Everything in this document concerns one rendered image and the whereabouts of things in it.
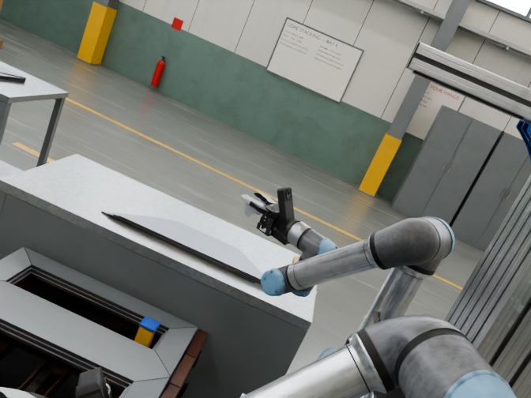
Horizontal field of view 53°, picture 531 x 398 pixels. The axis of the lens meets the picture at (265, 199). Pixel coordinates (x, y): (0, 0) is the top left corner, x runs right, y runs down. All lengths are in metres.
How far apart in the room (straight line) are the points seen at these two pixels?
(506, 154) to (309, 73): 3.67
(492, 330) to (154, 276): 1.39
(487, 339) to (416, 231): 0.39
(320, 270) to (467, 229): 8.43
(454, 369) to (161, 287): 1.52
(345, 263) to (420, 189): 8.21
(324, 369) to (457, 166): 8.79
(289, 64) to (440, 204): 3.70
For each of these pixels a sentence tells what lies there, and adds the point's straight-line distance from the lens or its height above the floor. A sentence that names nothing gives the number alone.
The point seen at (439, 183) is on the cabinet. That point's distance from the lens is 9.54.
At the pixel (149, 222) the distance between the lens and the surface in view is 2.20.
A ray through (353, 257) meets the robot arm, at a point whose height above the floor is 1.53.
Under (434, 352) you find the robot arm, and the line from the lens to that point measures 0.75.
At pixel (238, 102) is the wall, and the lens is 10.38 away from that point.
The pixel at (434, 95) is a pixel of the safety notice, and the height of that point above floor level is 2.04.
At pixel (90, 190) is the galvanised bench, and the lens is 2.38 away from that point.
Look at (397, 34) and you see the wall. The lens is 10.00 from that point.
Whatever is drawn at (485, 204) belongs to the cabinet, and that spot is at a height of 0.74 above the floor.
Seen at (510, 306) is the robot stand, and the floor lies 1.70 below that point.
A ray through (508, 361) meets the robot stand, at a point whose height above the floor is 1.61.
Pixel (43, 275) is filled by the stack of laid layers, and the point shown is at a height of 0.84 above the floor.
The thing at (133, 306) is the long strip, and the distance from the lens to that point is 2.07.
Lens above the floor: 1.95
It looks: 17 degrees down
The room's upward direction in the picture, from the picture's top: 24 degrees clockwise
